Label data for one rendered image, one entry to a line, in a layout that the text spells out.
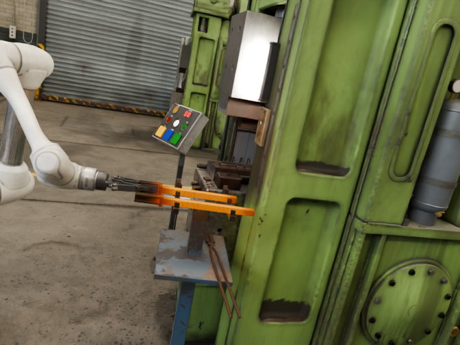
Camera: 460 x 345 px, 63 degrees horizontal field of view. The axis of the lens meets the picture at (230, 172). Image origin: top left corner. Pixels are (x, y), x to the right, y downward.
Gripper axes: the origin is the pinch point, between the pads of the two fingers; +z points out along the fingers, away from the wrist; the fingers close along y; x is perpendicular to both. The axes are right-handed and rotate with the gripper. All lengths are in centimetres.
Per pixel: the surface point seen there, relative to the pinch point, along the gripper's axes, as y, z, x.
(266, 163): -15, 49, 14
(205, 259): 4.5, 26.5, -26.2
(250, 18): -40, 33, 75
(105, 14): -810, -192, 121
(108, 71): -814, -175, -6
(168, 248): -1.2, 10.9, -26.2
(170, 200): 13.5, 8.6, 0.6
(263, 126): -21, 45, 29
